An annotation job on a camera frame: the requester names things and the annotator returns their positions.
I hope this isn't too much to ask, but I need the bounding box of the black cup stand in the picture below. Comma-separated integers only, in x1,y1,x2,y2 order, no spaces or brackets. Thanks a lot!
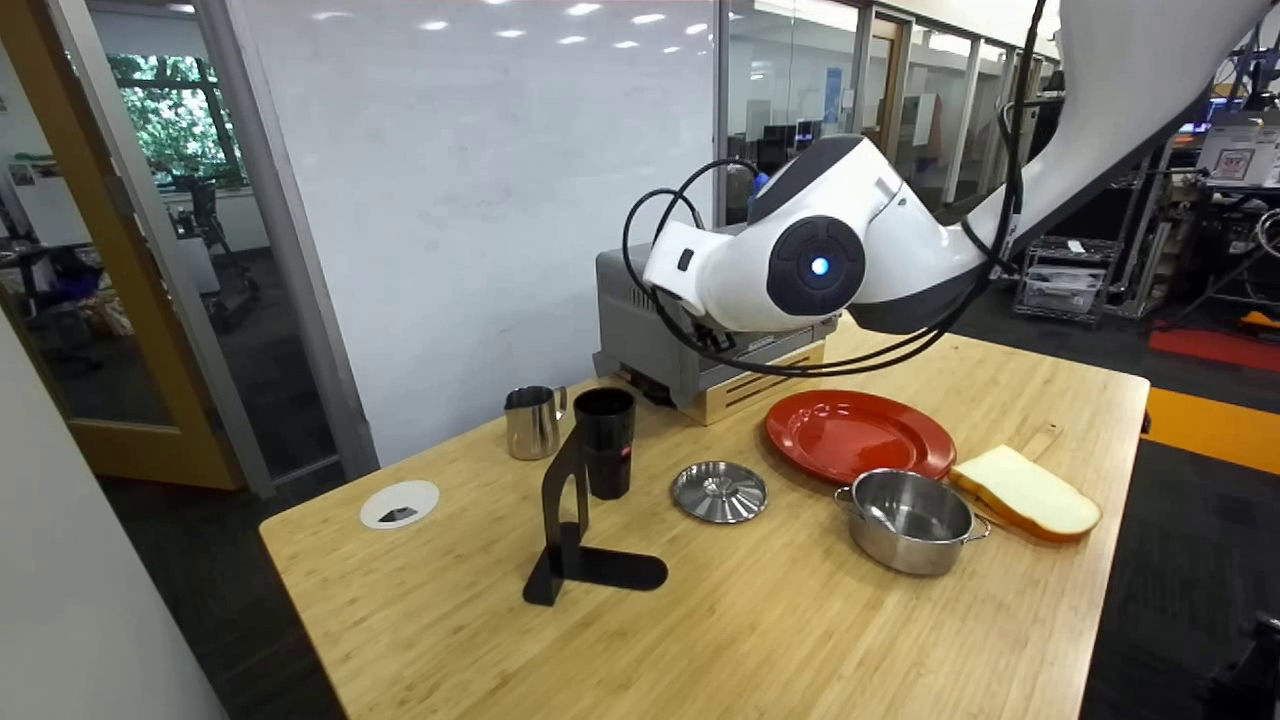
521,420,673,612

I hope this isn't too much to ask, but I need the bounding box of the wooden door frame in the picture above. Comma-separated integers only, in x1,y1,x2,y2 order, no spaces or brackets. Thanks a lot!
0,0,247,493

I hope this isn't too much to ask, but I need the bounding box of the small steel cup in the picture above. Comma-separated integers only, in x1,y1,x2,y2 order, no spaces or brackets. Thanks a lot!
502,383,572,465

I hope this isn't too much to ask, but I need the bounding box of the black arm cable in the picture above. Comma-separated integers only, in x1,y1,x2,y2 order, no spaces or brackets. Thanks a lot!
621,0,1059,383

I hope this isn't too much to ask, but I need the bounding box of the red plate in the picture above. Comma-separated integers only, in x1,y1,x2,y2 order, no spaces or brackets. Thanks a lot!
761,383,961,490

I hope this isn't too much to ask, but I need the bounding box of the white table cable grommet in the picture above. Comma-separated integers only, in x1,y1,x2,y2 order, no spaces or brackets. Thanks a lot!
357,477,445,538

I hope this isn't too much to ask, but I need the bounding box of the black equipment rack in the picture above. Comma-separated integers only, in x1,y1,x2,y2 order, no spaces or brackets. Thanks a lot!
1002,125,1211,324

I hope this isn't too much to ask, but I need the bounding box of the black cup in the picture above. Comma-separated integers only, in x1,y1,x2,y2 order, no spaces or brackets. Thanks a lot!
572,383,641,506

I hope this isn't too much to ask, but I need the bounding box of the silver toaster oven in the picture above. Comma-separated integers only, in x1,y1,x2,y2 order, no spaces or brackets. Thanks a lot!
592,239,848,417

